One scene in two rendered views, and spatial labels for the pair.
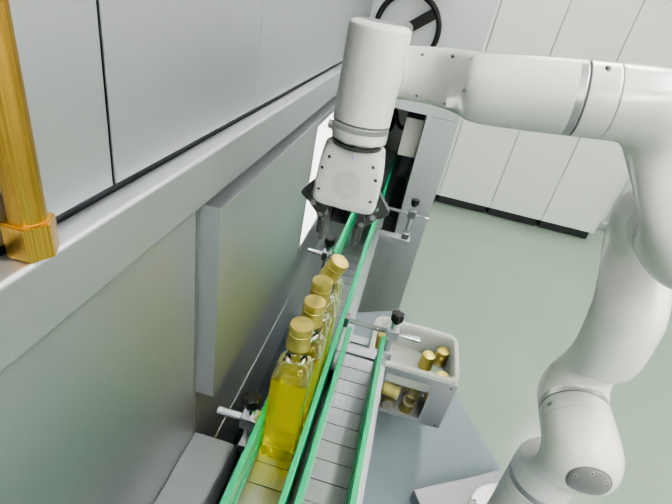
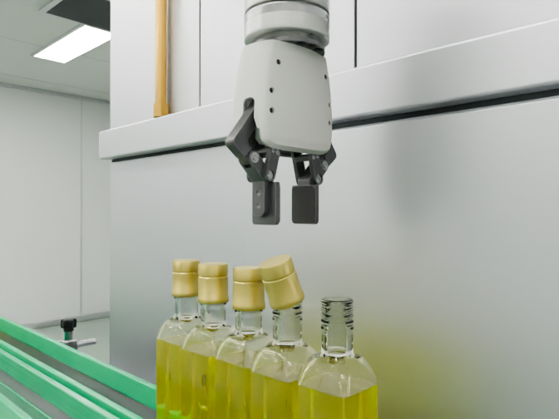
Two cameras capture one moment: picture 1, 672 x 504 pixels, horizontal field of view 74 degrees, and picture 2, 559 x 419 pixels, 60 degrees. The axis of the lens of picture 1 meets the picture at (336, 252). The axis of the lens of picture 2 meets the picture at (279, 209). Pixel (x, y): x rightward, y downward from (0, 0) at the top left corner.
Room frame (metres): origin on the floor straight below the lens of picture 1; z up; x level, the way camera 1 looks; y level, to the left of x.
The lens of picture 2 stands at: (0.94, -0.38, 1.39)
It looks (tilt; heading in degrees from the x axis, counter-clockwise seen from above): 0 degrees down; 127
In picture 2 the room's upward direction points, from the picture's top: straight up
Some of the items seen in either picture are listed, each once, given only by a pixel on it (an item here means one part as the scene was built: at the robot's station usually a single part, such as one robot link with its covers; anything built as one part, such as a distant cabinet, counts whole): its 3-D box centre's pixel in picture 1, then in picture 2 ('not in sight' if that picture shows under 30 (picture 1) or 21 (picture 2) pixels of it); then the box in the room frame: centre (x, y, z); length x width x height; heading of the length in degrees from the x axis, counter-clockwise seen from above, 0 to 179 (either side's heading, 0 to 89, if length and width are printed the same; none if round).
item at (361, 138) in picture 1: (358, 131); (288, 34); (0.65, 0.00, 1.57); 0.09 x 0.08 x 0.03; 83
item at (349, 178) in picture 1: (351, 170); (286, 96); (0.65, 0.00, 1.50); 0.10 x 0.07 x 0.11; 83
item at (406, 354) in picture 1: (410, 358); not in sight; (0.86, -0.24, 0.97); 0.22 x 0.17 x 0.09; 84
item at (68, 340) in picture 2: not in sight; (78, 350); (0.02, 0.15, 1.11); 0.07 x 0.04 x 0.13; 84
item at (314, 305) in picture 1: (313, 311); (213, 282); (0.54, 0.02, 1.31); 0.04 x 0.04 x 0.04
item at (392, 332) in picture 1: (381, 332); not in sight; (0.75, -0.13, 1.12); 0.17 x 0.03 x 0.12; 84
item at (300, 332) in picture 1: (300, 335); (186, 277); (0.48, 0.03, 1.31); 0.04 x 0.04 x 0.04
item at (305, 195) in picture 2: (317, 217); (312, 191); (0.66, 0.04, 1.41); 0.03 x 0.03 x 0.07; 83
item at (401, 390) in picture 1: (395, 368); not in sight; (0.86, -0.22, 0.92); 0.27 x 0.17 x 0.15; 84
